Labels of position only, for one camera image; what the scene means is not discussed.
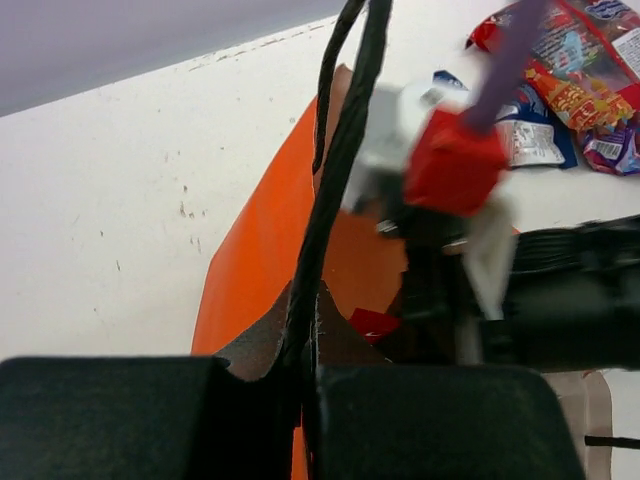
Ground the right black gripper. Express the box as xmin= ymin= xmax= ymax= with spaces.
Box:
xmin=399 ymin=216 xmax=639 ymax=370

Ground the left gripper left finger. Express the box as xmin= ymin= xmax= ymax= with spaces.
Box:
xmin=1 ymin=357 xmax=290 ymax=479

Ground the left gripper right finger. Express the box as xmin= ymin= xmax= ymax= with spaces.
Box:
xmin=308 ymin=365 xmax=585 ymax=479

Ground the small red snack packet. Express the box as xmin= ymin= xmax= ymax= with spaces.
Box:
xmin=348 ymin=308 xmax=401 ymax=345

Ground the small purple snack packet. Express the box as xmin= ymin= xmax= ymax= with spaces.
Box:
xmin=578 ymin=119 xmax=639 ymax=176

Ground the blue snack packet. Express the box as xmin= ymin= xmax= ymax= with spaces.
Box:
xmin=421 ymin=70 xmax=578 ymax=169

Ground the orange paper bag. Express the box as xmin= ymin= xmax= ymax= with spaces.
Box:
xmin=189 ymin=0 xmax=640 ymax=480

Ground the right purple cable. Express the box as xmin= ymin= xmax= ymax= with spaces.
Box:
xmin=462 ymin=0 xmax=551 ymax=134

